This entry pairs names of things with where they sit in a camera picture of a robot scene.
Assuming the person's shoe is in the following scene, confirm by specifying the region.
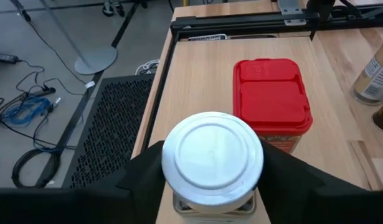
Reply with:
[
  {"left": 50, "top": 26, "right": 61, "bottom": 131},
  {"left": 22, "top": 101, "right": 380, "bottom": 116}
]
[
  {"left": 114, "top": 1, "right": 126, "bottom": 17},
  {"left": 102, "top": 1, "right": 115, "bottom": 17}
]

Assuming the red-lid smoked paprika tin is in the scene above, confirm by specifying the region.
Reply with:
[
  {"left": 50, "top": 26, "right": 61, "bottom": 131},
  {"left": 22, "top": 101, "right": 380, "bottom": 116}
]
[{"left": 232, "top": 57, "right": 314, "bottom": 156}]

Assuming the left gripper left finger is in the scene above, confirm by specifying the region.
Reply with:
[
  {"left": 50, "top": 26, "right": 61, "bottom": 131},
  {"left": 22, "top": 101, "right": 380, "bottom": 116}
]
[{"left": 0, "top": 139, "right": 177, "bottom": 224}]

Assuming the blue coiled cable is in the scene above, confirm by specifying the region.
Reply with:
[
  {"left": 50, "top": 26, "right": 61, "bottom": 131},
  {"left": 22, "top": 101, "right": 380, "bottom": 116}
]
[{"left": 1, "top": 96, "right": 54, "bottom": 127}]

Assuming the white coiled cable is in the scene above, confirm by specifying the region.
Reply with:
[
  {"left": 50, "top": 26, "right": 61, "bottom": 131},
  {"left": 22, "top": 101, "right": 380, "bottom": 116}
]
[{"left": 135, "top": 58, "right": 161, "bottom": 75}]

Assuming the silver mounting bracket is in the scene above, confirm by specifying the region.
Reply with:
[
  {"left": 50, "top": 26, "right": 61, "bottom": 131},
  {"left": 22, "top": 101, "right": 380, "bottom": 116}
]
[{"left": 277, "top": 0, "right": 307, "bottom": 26}]

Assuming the white-lid bagel sesame jar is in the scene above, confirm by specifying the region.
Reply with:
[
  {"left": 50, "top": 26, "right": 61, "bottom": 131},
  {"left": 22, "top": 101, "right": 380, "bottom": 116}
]
[{"left": 161, "top": 111, "right": 265, "bottom": 224}]

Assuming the grey lamp stand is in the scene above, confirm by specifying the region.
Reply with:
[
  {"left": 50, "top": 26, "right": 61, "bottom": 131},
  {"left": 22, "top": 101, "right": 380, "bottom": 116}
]
[{"left": 38, "top": 0, "right": 119, "bottom": 75}]

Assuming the tan-lid furikake jar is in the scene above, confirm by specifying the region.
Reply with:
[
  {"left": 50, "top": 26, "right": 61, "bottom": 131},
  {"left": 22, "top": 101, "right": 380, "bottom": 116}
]
[{"left": 349, "top": 37, "right": 383, "bottom": 106}]

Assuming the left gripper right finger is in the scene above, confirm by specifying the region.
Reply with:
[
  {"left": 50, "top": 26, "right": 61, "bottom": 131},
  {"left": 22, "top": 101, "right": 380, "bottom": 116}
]
[{"left": 255, "top": 141, "right": 383, "bottom": 224}]

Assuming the coiled black cable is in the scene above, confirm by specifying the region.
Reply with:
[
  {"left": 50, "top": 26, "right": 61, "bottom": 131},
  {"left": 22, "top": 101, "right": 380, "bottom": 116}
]
[{"left": 11, "top": 147, "right": 63, "bottom": 189}]

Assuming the black power strip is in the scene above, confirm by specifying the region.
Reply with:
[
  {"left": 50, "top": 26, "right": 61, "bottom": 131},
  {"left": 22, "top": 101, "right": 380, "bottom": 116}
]
[{"left": 0, "top": 48, "right": 21, "bottom": 65}]

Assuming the black aluminium table frame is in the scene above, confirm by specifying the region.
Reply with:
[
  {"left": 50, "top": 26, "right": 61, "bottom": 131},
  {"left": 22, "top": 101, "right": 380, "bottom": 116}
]
[{"left": 169, "top": 2, "right": 383, "bottom": 41}]

